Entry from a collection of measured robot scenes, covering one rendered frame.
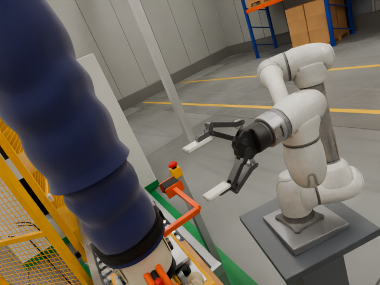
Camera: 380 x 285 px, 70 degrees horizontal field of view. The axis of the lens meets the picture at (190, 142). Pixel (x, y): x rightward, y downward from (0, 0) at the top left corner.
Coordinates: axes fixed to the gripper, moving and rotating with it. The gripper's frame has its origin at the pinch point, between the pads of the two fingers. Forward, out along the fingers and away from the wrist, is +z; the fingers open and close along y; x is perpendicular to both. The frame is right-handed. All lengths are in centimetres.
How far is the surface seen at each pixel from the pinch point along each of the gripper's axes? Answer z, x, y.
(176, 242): 8, 36, 40
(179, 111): -130, 349, 74
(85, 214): 27.8, 17.9, 1.9
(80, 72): 12.0, 17.4, -30.9
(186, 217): 0.9, 30.2, 29.3
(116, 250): 25.8, 16.3, 15.6
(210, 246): -25, 120, 129
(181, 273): 12.8, 21.2, 40.9
